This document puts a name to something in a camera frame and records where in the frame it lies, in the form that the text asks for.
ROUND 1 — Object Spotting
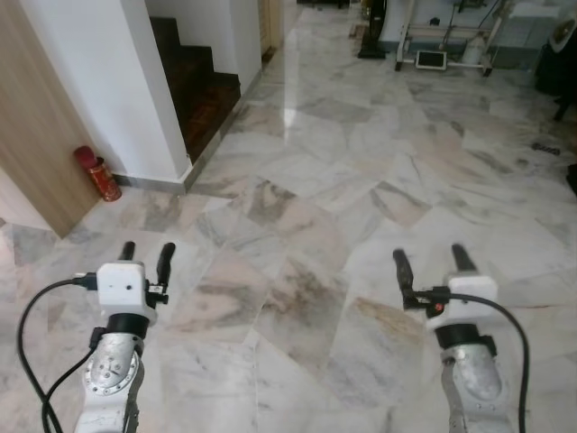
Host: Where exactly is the red canister with gold print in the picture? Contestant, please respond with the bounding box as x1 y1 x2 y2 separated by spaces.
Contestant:
74 146 123 202

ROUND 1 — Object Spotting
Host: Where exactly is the dark wooden staircase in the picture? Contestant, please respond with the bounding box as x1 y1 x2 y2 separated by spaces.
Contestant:
149 16 243 163

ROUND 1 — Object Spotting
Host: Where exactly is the white tablet screen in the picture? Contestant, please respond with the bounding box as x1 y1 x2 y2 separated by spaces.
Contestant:
416 51 447 70

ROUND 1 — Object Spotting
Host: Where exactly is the white metal rack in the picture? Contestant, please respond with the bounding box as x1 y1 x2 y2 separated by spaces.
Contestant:
377 0 515 75

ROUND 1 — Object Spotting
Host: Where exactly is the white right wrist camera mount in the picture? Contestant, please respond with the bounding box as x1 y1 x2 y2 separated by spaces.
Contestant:
431 275 499 330

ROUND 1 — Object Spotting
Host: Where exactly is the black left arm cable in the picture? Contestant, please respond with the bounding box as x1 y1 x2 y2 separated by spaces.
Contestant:
16 273 98 433

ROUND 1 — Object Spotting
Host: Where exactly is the light wooden wall panel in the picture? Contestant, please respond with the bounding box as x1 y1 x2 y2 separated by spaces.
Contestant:
0 0 100 238

